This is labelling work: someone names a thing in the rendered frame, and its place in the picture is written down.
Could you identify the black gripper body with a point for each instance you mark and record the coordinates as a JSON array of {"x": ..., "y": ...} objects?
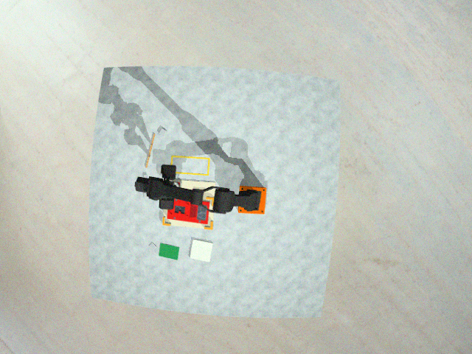
[{"x": 167, "y": 171}]

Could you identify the white square pad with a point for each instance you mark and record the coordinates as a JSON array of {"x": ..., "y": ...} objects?
[{"x": 201, "y": 250}]

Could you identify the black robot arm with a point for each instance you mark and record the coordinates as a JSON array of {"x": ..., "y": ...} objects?
[{"x": 224, "y": 199}]

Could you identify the green rectangular mat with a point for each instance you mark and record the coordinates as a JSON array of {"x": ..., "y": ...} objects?
[{"x": 168, "y": 251}]

